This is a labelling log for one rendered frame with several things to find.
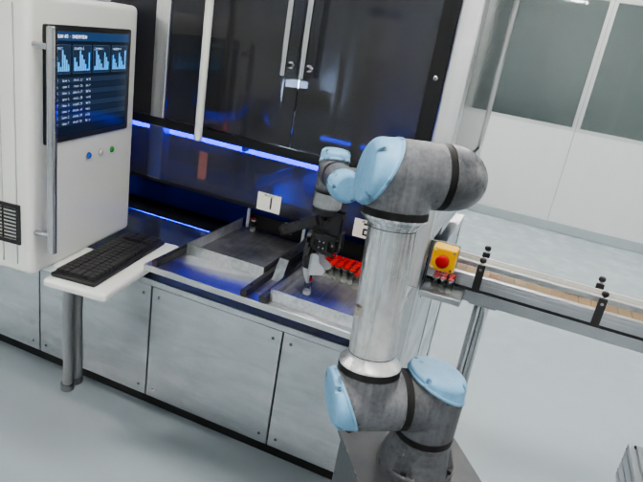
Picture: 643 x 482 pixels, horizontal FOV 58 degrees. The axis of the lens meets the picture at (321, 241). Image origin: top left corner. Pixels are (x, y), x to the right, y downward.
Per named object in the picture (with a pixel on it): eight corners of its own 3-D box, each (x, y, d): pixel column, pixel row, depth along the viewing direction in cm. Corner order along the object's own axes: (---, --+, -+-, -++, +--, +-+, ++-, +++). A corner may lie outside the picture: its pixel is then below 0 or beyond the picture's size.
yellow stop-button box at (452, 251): (432, 260, 182) (438, 239, 179) (455, 267, 179) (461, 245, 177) (428, 268, 175) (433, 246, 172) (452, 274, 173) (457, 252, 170)
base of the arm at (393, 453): (463, 492, 112) (476, 451, 109) (390, 496, 108) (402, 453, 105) (433, 440, 126) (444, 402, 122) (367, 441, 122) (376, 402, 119)
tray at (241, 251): (241, 226, 206) (242, 217, 205) (307, 246, 198) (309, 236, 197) (186, 253, 176) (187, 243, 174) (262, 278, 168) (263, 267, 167)
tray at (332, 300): (317, 262, 186) (319, 252, 184) (394, 286, 178) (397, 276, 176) (269, 300, 155) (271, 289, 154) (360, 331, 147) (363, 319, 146)
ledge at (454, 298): (427, 279, 192) (428, 274, 191) (465, 291, 188) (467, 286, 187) (417, 295, 179) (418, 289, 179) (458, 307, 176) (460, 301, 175)
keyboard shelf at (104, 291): (108, 234, 206) (109, 227, 205) (180, 252, 201) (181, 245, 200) (16, 279, 165) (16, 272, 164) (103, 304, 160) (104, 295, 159)
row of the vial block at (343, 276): (321, 273, 178) (322, 259, 176) (375, 290, 172) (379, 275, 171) (318, 274, 176) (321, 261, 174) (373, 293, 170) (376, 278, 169)
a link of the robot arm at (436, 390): (465, 447, 110) (483, 386, 105) (398, 448, 106) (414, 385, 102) (441, 406, 121) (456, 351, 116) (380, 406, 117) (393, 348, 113)
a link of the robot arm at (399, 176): (409, 445, 106) (465, 146, 93) (329, 446, 102) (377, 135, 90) (387, 410, 117) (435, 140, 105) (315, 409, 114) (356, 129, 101)
